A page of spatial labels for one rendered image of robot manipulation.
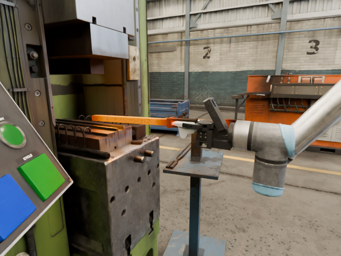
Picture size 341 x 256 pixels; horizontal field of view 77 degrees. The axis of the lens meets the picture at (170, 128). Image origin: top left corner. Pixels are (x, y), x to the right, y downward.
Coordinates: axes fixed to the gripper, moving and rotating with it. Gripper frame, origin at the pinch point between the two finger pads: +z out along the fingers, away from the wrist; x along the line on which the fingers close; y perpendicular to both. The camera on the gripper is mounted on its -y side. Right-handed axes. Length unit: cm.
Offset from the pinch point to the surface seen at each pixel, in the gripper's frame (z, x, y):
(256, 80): 1, 349, -12
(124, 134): 24.6, 1.8, 8.6
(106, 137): 24.6, -8.8, 7.0
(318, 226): -76, 125, 103
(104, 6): 25.3, -5.3, -38.2
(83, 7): 25.2, -14.9, -35.3
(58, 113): 73, 8, 4
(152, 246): 19, 15, 72
